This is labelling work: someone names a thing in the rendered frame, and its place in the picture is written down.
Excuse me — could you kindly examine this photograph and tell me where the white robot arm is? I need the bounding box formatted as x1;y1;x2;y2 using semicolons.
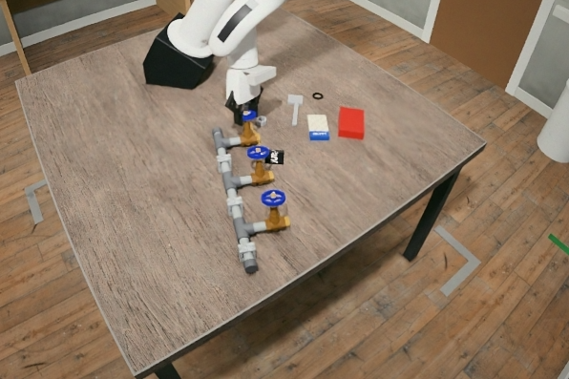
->
168;0;287;86

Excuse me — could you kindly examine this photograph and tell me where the black tag with gold chain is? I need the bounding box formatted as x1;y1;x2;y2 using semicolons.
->
251;123;285;164

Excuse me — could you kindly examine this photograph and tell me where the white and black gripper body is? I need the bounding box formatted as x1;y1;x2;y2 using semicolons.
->
226;66;261;105

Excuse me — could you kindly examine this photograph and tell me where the grey and white pipe manifold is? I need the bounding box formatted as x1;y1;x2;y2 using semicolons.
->
212;111;290;272

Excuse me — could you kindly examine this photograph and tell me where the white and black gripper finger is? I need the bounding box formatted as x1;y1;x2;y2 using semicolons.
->
248;85;263;117
225;91;243;126

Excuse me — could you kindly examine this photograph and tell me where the red block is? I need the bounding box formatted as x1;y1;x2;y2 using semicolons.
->
338;107;364;139

